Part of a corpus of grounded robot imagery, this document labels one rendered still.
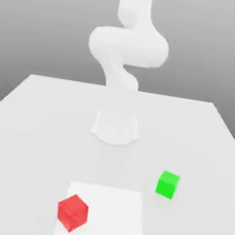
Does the small green cube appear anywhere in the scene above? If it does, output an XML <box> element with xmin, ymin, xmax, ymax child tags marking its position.
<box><xmin>154</xmin><ymin>168</ymin><xmax>182</xmax><ymax>201</ymax></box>

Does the small red cube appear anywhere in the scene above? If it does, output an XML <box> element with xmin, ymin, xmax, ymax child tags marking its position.
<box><xmin>53</xmin><ymin>191</ymin><xmax>91</xmax><ymax>235</ymax></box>

